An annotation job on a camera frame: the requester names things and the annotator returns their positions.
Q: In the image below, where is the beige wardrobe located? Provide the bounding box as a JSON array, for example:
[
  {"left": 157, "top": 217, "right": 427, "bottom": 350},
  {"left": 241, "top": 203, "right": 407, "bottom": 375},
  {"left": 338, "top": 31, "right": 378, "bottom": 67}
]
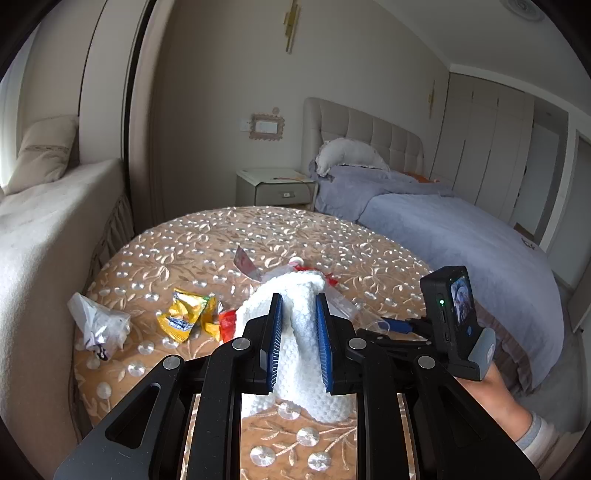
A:
[{"left": 431, "top": 71, "right": 571, "bottom": 224}]

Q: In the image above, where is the round ceiling vent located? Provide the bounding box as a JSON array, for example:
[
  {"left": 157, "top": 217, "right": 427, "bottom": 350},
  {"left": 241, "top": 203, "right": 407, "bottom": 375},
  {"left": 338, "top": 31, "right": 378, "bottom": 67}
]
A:
[{"left": 501, "top": 0, "right": 549, "bottom": 22}]

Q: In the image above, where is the person's right forearm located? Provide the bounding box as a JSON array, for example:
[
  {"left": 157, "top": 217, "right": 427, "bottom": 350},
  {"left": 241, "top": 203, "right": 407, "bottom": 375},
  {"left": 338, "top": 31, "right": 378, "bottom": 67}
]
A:
[{"left": 455, "top": 362, "right": 561, "bottom": 468}]

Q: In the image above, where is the red white snack wrapper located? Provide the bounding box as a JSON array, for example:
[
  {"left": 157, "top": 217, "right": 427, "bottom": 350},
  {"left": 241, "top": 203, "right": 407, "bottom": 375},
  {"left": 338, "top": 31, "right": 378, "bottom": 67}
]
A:
[{"left": 261, "top": 258, "right": 339, "bottom": 289}]

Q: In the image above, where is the yellow snack packet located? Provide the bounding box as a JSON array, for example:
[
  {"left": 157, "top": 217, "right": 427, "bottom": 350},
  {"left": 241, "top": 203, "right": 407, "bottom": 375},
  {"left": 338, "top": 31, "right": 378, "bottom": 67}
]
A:
[{"left": 156, "top": 288, "right": 212, "bottom": 343}]

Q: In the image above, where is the small yellow wrapper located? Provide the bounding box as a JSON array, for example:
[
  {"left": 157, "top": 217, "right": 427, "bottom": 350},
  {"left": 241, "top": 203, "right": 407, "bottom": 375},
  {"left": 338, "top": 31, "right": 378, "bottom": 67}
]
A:
[{"left": 200, "top": 296, "right": 225, "bottom": 341}]

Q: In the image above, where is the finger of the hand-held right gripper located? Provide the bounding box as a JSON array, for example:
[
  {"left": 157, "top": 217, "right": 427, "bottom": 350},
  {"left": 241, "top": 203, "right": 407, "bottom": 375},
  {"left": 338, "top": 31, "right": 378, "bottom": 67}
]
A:
[
  {"left": 382, "top": 318, "right": 432, "bottom": 334},
  {"left": 369, "top": 333, "right": 435, "bottom": 356}
]

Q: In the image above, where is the beige sofa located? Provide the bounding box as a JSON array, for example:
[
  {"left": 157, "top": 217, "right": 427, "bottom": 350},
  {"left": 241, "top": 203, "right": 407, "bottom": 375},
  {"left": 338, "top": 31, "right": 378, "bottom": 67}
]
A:
[{"left": 0, "top": 157, "right": 136, "bottom": 462}]

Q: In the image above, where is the white ruffled pillow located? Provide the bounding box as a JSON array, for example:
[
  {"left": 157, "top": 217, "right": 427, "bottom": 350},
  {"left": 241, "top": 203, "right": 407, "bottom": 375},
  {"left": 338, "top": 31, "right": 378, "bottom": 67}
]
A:
[{"left": 315, "top": 137, "right": 392, "bottom": 177}]

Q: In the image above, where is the clear plastic bag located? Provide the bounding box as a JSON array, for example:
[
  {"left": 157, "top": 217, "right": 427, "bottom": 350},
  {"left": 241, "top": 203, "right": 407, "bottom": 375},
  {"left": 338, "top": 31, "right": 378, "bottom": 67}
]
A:
[{"left": 323, "top": 288, "right": 394, "bottom": 334}]

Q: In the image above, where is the beige cushion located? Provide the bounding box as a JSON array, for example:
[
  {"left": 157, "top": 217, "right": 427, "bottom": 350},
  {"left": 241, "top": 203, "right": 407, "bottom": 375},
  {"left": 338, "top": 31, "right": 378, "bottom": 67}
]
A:
[{"left": 4, "top": 115, "right": 80, "bottom": 195}]

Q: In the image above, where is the white knitted cloth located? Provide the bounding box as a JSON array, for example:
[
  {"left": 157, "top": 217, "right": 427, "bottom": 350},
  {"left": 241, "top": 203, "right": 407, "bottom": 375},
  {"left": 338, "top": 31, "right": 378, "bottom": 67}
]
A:
[{"left": 235, "top": 272, "right": 358, "bottom": 423}]

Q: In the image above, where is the beige nightstand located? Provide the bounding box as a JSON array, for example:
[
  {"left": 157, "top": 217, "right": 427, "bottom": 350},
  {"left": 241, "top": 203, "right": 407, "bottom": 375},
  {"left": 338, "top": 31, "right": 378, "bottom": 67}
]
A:
[{"left": 235, "top": 168, "right": 318, "bottom": 212}]

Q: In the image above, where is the beige padded headboard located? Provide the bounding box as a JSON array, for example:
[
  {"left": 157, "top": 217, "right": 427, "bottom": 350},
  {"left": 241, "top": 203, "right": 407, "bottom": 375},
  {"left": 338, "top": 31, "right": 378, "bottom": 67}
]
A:
[{"left": 302, "top": 98, "right": 424, "bottom": 175}]

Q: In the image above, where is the lavender bedspread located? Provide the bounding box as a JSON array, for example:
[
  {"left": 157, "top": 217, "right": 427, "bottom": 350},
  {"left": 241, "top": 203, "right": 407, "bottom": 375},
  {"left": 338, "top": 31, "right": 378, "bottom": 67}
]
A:
[{"left": 308, "top": 165, "right": 566, "bottom": 395}]

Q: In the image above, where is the round table floral tablecloth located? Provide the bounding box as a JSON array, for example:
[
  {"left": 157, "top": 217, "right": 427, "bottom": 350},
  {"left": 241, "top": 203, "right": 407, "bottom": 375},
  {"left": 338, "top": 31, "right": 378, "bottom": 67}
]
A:
[{"left": 71, "top": 206, "right": 462, "bottom": 480}]

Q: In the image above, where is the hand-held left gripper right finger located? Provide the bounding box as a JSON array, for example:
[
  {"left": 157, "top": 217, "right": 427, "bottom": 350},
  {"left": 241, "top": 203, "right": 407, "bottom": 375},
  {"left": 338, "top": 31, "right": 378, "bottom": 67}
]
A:
[{"left": 315, "top": 293, "right": 541, "bottom": 480}]

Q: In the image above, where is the long gold wall ornament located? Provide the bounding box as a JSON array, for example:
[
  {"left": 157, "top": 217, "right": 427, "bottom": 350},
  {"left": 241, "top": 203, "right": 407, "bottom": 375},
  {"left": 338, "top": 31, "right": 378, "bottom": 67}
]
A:
[{"left": 283, "top": 0, "right": 302, "bottom": 54}]

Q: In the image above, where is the white plastic bag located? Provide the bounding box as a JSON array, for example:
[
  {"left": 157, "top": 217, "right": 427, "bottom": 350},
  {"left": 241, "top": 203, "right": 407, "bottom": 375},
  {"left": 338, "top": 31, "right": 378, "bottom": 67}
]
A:
[{"left": 68, "top": 292, "right": 132, "bottom": 361}]

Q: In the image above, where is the framed wall switch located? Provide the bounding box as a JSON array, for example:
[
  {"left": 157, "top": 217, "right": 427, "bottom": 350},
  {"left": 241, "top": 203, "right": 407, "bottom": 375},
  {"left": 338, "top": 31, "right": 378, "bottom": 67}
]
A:
[{"left": 249, "top": 113, "right": 286, "bottom": 141}]

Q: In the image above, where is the silver wrapper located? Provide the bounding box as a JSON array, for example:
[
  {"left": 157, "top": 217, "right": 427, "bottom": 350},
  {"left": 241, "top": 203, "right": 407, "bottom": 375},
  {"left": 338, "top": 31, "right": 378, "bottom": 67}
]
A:
[{"left": 233, "top": 246, "right": 264, "bottom": 281}]

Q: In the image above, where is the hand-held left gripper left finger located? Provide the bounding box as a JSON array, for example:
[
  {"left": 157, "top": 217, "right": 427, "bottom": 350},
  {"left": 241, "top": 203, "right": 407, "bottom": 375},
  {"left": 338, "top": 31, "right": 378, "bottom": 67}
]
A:
[{"left": 53, "top": 292, "right": 284, "bottom": 480}]

